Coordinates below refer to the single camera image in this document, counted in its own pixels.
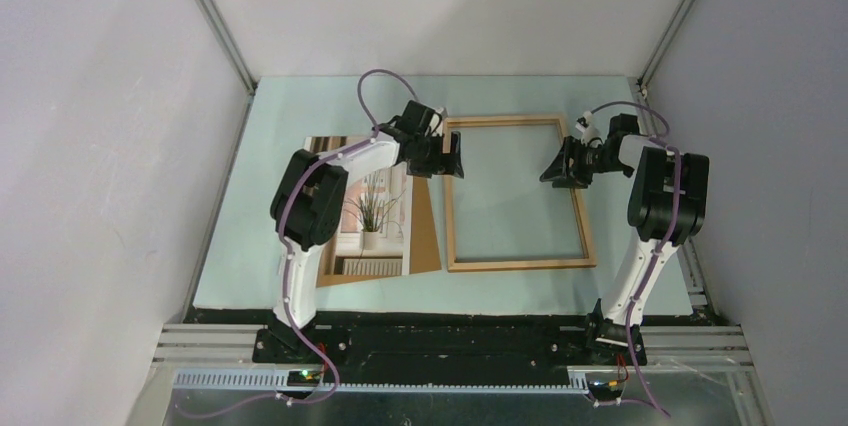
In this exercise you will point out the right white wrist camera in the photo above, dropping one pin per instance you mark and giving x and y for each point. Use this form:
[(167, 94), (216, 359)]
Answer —
[(587, 129)]

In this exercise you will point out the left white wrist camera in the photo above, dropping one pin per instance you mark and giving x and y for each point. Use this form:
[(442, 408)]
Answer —
[(435, 127)]

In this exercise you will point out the grey slotted cable duct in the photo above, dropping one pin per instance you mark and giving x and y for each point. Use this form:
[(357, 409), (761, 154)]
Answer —
[(287, 381)]

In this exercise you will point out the wooden picture frame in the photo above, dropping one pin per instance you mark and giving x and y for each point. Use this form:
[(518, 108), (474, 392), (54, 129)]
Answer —
[(500, 216)]

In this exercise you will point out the brown cardboard backing board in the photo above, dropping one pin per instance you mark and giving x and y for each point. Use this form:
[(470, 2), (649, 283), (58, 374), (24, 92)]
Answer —
[(407, 246)]

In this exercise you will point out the right aluminium corner profile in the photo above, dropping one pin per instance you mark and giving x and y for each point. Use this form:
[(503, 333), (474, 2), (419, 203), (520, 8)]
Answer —
[(680, 14)]

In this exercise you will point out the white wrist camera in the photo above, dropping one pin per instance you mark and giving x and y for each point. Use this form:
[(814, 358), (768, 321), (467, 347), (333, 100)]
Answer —
[(587, 129), (435, 127)]

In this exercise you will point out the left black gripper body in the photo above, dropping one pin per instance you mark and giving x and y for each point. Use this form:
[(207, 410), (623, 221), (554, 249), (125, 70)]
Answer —
[(428, 151)]

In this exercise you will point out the aluminium corner profile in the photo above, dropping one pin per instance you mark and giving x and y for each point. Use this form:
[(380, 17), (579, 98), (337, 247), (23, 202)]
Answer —
[(680, 14), (227, 42)]

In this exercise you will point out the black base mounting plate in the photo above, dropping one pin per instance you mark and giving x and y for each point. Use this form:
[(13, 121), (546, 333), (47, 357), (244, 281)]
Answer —
[(428, 349)]

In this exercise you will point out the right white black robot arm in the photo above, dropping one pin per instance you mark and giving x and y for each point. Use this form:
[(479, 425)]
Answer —
[(666, 206)]

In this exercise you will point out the front aluminium rail frame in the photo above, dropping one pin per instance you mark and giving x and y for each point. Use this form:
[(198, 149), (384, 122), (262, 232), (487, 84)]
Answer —
[(668, 348)]

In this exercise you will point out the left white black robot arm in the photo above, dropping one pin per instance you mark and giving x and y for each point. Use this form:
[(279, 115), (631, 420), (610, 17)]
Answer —
[(295, 308)]

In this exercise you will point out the window plant photo print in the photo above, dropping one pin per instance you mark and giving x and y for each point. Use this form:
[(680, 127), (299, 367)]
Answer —
[(378, 218)]

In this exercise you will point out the left aluminium corner profile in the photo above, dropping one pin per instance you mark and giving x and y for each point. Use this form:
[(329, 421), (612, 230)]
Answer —
[(227, 42)]

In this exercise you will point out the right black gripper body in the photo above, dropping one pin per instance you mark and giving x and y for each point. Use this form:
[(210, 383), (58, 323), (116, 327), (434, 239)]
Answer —
[(587, 161)]

